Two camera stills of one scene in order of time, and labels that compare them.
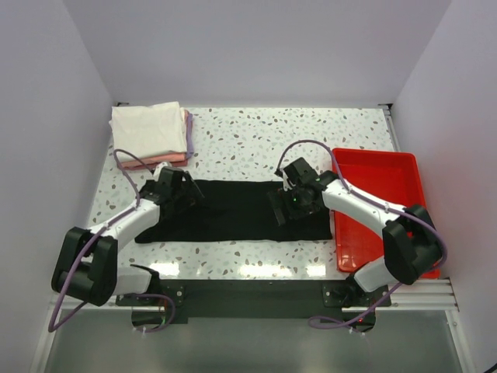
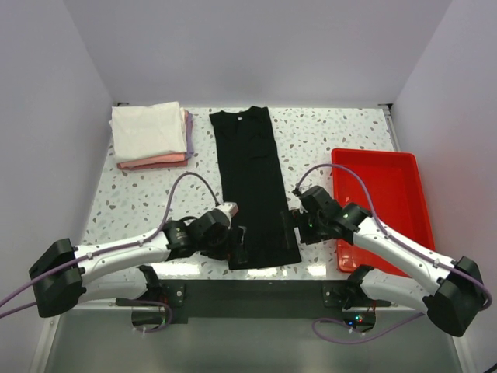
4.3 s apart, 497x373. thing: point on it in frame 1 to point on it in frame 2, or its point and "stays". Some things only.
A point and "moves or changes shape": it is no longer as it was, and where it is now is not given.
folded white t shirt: [148, 130] stays
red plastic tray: [394, 177] stays
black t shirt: [234, 210] moves or changes shape
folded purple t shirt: [189, 137] stays
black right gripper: [278, 197] to [287, 221]
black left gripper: [189, 192] to [237, 252]
